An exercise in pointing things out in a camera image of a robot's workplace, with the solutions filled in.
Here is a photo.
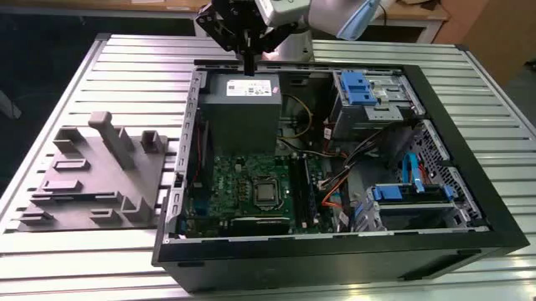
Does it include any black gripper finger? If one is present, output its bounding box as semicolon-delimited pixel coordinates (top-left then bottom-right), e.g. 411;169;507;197
250;26;290;77
196;8;252;77

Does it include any black RAM slot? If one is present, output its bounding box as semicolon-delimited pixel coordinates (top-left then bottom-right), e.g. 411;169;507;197
290;152;307;227
296;152;312;227

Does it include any grey power supply unit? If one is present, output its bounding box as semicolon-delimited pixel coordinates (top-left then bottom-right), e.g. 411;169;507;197
200;72;282;156

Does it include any metal drive cage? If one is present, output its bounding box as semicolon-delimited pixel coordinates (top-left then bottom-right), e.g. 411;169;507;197
329;70;424;142

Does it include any wooden desk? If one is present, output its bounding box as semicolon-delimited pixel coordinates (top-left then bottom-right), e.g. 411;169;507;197
0;0;452;43

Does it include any green motherboard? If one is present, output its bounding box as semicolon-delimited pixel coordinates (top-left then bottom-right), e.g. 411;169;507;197
184;152;336;238

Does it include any silver CPU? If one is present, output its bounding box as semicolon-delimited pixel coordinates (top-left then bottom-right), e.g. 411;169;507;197
256;183;278;201

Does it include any metal socket cover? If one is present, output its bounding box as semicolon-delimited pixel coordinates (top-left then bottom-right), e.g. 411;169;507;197
250;176;282;211

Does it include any brown wooden panel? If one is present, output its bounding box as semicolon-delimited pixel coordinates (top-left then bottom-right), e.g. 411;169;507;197
433;0;536;87

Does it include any grey parts rack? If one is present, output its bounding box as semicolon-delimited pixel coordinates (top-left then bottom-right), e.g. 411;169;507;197
4;111;180;233

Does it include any hard disk in blue carrier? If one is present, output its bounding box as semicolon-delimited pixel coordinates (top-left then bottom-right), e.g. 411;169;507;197
371;183;456;204

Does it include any black graphics card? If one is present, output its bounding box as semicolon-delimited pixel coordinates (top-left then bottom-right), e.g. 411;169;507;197
228;215;293;236

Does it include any metal disk bay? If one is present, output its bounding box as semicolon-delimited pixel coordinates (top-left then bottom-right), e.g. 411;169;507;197
364;184;483;231

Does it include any black PC case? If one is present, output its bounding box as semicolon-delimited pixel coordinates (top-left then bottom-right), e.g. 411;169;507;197
150;59;530;294

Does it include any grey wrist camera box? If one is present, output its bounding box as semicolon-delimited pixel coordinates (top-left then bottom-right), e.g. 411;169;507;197
254;0;312;28

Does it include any yellow black wire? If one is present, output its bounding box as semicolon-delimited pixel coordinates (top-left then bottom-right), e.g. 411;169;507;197
280;93;315;141

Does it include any blue plastic drive bracket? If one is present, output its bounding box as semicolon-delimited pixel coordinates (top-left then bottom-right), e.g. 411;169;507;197
340;71;379;106

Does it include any black white wire bundle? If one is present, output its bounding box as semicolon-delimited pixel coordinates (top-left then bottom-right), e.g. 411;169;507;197
317;120;420;191

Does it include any orange yellow wire bundle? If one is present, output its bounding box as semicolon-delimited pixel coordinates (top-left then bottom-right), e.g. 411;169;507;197
320;175;352;208

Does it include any blue flat wire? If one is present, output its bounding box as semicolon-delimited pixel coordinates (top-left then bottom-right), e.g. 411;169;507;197
401;152;427;192

